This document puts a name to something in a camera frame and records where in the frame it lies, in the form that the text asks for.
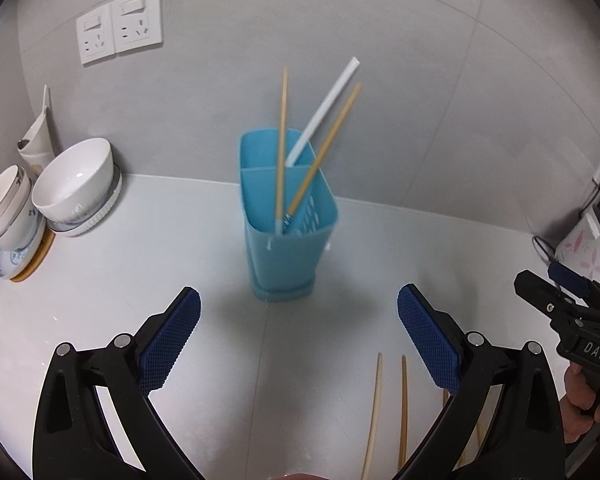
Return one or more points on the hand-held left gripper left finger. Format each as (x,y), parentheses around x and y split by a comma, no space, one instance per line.
(172,345)

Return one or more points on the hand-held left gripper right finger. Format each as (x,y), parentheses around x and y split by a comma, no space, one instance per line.
(427,340)

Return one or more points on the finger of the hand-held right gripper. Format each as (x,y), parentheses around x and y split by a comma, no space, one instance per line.
(570,280)
(537,292)

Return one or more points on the blue plastic utensil holder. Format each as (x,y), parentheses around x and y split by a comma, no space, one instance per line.
(280,260)

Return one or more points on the person's right hand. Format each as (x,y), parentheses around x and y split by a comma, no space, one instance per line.
(575,410)

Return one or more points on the white flowered rice cooker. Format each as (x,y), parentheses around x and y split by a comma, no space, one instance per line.
(587,252)

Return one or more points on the blue patterned plate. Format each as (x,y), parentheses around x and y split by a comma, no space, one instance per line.
(10,262)

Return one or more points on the white printed bowl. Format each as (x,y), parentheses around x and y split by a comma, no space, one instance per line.
(22,232)

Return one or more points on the large white bowl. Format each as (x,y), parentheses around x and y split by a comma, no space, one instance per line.
(75,180)

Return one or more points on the white plastic chopstick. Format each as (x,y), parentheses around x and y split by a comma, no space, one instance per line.
(325,107)

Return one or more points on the white wall socket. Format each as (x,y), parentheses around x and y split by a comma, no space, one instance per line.
(95,35)
(136,20)

